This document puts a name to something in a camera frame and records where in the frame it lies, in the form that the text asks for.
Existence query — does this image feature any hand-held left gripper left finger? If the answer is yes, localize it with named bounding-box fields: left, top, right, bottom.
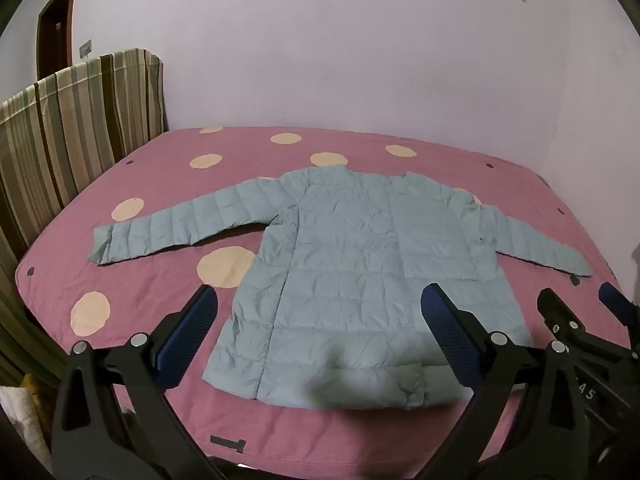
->
left=51, top=284, right=222, bottom=480

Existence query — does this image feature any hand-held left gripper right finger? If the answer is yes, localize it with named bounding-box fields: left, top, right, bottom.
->
left=420, top=282, right=592, bottom=480

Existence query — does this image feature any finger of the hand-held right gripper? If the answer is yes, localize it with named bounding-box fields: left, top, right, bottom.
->
left=598, top=282, right=640, bottom=349
left=536, top=287, right=640, bottom=387

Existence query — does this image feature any light blue puffer jacket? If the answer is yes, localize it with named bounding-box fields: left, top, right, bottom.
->
left=88, top=165, right=594, bottom=409

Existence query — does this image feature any bed with pink dotted sheet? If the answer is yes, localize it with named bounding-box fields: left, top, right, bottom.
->
left=15, top=125, right=632, bottom=477

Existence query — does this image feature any white cloth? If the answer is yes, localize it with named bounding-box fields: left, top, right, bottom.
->
left=0, top=384, right=53, bottom=471

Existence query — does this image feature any brown wooden door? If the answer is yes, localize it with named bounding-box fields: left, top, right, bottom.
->
left=37, top=0, right=81, bottom=82

